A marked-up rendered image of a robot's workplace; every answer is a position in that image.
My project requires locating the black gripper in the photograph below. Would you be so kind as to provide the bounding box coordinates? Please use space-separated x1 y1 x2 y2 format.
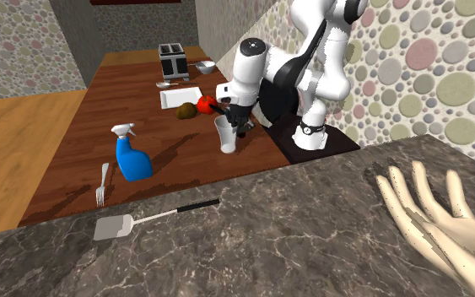
224 104 257 139

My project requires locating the white cup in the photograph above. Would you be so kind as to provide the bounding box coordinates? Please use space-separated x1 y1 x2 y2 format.
213 114 239 155

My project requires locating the red tomato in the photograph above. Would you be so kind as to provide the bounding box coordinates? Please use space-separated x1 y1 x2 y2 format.
197 94 220 116

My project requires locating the brown potato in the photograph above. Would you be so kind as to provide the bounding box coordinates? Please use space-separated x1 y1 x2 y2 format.
175 101 198 122

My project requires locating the silver bowl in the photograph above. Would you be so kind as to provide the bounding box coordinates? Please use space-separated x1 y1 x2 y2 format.
186 59 217 76

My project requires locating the white rectangular plate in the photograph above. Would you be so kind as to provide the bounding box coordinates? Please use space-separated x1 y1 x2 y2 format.
159 86 204 111

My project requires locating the silver spoon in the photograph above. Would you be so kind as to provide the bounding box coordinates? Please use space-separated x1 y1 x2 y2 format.
155 81 199 89

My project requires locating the dark robot stand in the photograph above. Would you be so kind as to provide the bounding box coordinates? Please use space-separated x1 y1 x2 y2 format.
263 112 362 165

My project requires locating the silver black toaster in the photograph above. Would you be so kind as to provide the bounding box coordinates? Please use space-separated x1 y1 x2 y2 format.
158 42 191 83

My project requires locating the blue spray bottle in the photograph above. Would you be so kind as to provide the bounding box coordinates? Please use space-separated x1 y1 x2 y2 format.
111 122 154 183

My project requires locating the silver fork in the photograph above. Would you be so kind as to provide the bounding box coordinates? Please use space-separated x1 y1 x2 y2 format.
94 162 111 208

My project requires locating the beige mannequin hand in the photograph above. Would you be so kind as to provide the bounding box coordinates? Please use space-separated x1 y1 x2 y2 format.
374 159 475 297

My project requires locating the grey spatula black handle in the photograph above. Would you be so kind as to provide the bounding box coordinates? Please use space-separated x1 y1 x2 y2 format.
92 198 221 242

